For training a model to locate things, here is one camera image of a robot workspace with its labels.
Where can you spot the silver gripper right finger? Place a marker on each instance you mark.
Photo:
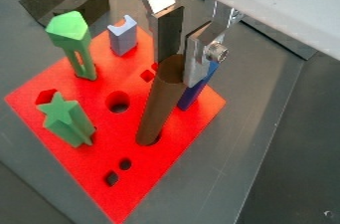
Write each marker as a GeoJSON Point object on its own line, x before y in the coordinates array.
{"type": "Point", "coordinates": [202, 46]}

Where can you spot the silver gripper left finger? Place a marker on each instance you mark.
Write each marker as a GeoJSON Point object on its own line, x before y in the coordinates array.
{"type": "Point", "coordinates": [165, 18]}

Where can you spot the brown oval cylinder peg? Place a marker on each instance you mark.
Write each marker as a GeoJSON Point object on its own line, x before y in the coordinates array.
{"type": "Point", "coordinates": [165, 93]}

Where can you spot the black curved fixture cradle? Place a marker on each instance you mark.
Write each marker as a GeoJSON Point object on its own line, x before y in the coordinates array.
{"type": "Point", "coordinates": [42, 10]}

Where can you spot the red peg board base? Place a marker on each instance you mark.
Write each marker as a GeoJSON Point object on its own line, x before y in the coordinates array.
{"type": "Point", "coordinates": [116, 170]}

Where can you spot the light blue arch peg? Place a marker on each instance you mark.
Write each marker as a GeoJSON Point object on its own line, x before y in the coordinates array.
{"type": "Point", "coordinates": [122, 36]}

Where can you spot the dark blue square peg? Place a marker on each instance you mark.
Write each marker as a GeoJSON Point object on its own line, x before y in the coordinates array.
{"type": "Point", "coordinates": [190, 93]}

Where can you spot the green pentagon arrow peg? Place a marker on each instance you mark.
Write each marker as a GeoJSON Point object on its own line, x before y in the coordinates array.
{"type": "Point", "coordinates": [69, 34]}

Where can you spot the green star peg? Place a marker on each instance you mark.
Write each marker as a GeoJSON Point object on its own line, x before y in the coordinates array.
{"type": "Point", "coordinates": [66, 120]}

